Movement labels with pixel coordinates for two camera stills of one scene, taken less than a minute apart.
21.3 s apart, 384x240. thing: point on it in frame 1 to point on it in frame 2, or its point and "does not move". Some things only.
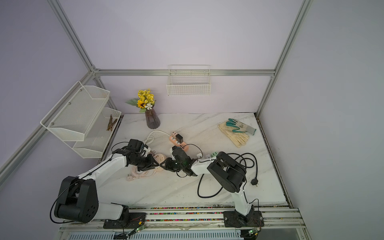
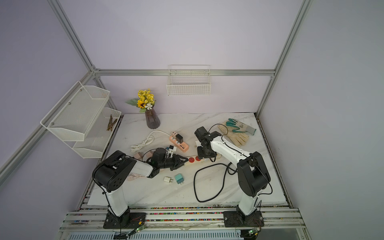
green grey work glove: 243,127 does not move
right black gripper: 169,165 to 201,154
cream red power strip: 205,160 does not move
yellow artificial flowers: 146,100 does not move
